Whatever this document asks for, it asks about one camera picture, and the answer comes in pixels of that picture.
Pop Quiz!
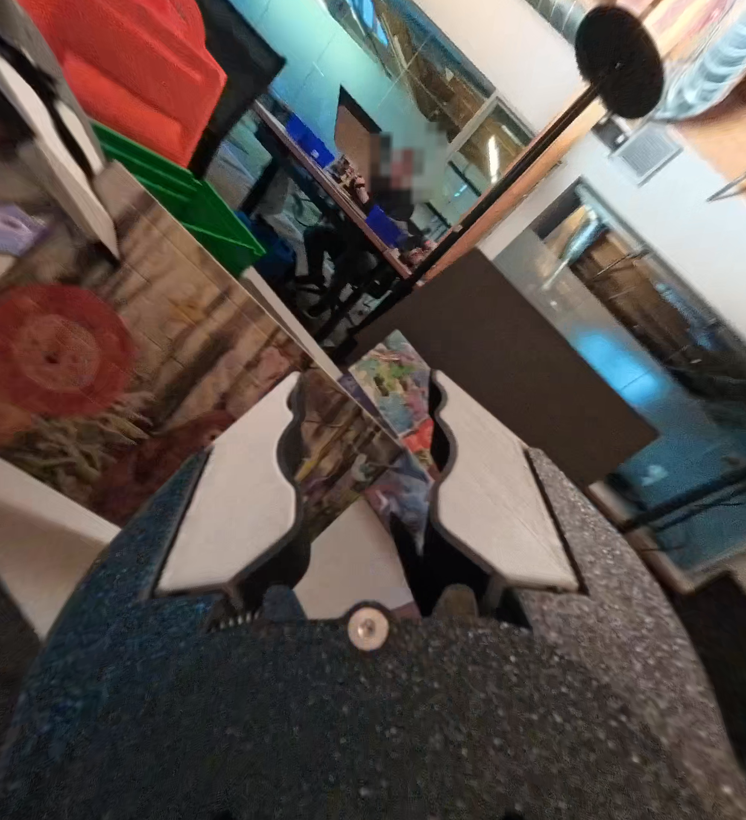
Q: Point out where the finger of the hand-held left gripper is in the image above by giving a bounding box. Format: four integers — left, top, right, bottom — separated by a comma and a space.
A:
46, 147, 123, 260
0, 54, 108, 177

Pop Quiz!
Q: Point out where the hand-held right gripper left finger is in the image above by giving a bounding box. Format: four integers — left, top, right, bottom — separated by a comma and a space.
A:
154, 370, 307, 595

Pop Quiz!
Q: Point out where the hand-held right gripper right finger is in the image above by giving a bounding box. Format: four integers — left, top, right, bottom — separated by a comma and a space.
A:
432, 369, 581, 592

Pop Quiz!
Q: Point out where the animal jigsaw puzzle board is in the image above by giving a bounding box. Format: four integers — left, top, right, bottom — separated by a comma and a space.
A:
0, 160, 412, 552

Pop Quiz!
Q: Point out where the dark desk divider panel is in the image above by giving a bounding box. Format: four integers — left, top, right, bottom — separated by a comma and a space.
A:
347, 246, 658, 488

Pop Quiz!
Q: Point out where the grey desk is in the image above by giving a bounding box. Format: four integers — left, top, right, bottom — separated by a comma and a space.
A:
0, 266, 425, 635

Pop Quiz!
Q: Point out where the orange plastic bin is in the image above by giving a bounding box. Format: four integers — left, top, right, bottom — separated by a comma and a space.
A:
17, 0, 228, 169

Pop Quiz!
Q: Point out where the green plastic bin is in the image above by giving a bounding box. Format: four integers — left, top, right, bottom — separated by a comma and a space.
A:
91, 122, 266, 276

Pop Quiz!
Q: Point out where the colourful printed puzzle box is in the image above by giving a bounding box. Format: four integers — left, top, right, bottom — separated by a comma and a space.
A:
341, 330, 453, 558

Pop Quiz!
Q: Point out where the black panel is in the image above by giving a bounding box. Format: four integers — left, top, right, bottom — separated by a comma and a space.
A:
190, 0, 287, 177

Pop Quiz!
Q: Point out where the small blue background bin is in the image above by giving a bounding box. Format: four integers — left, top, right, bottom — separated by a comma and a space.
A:
366, 205, 412, 247
286, 115, 335, 167

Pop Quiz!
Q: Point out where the background wooden table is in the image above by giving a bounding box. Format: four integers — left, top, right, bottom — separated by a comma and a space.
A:
248, 99, 451, 347

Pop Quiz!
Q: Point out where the white air vent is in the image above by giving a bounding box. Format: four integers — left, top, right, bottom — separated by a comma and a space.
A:
610, 122, 684, 187

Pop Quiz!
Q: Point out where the black round-base stand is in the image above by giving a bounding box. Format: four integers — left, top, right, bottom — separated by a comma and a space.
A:
408, 6, 665, 286

